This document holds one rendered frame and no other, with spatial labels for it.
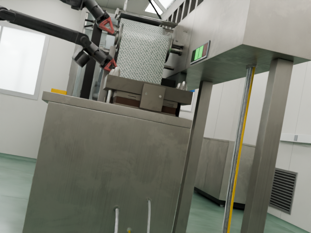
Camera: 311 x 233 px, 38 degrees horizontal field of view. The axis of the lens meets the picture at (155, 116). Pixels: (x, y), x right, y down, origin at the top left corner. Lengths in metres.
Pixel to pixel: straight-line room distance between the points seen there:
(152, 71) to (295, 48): 0.90
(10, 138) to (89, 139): 5.92
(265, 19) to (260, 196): 0.59
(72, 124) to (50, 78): 5.87
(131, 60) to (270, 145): 0.94
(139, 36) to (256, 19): 0.88
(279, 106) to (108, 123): 0.75
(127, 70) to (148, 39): 0.19
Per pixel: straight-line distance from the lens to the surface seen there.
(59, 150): 1.96
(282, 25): 1.57
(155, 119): 1.99
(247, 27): 1.51
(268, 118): 1.59
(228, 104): 8.26
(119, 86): 2.03
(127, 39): 2.27
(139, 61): 2.26
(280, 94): 1.61
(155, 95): 2.03
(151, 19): 2.62
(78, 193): 1.98
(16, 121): 7.83
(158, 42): 2.29
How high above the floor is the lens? 0.80
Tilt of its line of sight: 2 degrees up
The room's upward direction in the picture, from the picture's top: 11 degrees clockwise
